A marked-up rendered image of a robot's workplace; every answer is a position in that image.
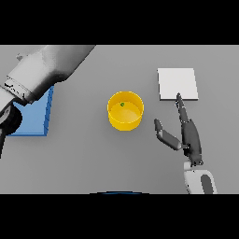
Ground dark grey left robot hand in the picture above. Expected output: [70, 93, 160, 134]
[0, 104, 23, 160]

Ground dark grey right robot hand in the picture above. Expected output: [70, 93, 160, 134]
[153, 92, 205, 167]

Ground pale square measuring scale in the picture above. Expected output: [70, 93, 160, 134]
[157, 67, 200, 102]

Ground yellow bowl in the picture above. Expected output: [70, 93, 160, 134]
[106, 91, 145, 132]

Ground blue tray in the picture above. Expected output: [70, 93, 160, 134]
[7, 85, 55, 137]

